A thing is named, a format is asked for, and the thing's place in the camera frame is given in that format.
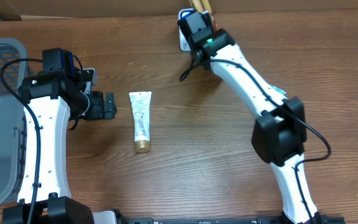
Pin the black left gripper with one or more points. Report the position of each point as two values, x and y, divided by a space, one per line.
102 109

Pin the white tube gold cap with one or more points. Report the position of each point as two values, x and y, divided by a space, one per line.
140 104

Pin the orange pasta packet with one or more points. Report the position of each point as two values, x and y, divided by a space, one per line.
202 6

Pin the teal snack packet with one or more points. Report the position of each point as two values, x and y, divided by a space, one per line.
281 91

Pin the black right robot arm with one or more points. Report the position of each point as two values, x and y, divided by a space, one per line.
279 129

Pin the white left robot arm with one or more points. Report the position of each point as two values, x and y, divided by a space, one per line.
60 93

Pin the white barcode scanner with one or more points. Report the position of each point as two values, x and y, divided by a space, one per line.
183 40

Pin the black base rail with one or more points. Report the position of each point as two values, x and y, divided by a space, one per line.
204 220

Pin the cardboard back wall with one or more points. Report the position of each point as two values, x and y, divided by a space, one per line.
15 9

